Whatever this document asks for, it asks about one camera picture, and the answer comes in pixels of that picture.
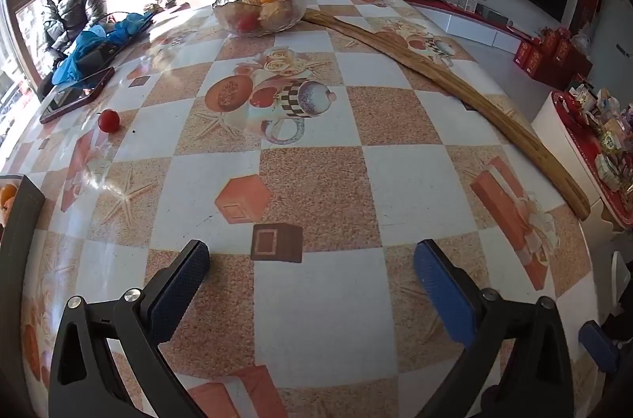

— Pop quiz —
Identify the glass bowl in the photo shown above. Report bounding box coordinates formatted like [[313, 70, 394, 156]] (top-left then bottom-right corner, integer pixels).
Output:
[[212, 0, 310, 35]]

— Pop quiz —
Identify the stack of red gift boxes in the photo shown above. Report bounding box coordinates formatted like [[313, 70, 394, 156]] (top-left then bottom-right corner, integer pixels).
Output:
[[512, 27, 594, 91]]

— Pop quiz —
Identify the red apple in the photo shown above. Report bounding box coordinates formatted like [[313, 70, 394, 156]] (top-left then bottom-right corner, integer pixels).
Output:
[[233, 12, 260, 32]]

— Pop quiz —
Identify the black pouch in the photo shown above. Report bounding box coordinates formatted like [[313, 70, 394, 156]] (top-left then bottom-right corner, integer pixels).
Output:
[[74, 42, 122, 75]]

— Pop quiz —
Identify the red snack tray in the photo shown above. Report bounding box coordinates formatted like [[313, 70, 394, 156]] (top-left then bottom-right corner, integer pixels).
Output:
[[550, 85, 633, 231]]

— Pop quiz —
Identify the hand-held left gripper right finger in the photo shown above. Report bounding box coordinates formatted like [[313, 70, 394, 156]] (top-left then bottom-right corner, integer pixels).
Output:
[[413, 239, 574, 418]]

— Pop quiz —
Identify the dark flat box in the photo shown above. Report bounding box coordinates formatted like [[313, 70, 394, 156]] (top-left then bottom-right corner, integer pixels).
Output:
[[477, 5, 510, 25]]

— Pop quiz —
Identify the pile of snack packets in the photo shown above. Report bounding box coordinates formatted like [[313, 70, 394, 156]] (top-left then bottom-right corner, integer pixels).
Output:
[[569, 84, 633, 196]]

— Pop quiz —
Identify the long wooden board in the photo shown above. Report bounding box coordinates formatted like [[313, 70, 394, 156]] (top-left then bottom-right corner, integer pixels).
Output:
[[303, 9, 591, 222]]

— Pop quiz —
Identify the tan round fruit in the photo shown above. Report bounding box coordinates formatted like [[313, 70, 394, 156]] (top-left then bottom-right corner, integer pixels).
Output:
[[260, 0, 298, 30]]

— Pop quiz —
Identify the blue cloth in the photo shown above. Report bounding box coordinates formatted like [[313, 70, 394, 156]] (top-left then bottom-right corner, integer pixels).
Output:
[[52, 13, 156, 86]]

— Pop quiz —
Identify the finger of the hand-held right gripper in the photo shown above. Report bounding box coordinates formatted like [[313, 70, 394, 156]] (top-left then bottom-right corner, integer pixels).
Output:
[[578, 320, 622, 374]]

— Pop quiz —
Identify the dark shallow box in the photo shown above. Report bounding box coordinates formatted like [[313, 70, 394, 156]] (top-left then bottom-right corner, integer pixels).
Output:
[[0, 175, 46, 300]]

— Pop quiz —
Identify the small red fruit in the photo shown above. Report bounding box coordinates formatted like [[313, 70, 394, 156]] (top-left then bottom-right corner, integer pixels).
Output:
[[98, 109, 121, 133]]

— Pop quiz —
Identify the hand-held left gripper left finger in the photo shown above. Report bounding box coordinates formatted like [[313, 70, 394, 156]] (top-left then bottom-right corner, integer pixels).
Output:
[[48, 240, 211, 418]]

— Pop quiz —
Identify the white low bench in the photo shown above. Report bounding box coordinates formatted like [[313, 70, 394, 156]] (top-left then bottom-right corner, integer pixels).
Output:
[[398, 0, 537, 53]]

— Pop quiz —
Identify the dark red tablet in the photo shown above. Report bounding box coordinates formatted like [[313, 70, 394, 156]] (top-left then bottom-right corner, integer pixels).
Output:
[[40, 66, 116, 124]]

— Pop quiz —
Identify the printed checkered tablecloth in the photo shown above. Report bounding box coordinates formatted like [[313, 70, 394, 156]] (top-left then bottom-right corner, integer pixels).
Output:
[[0, 0, 601, 418]]

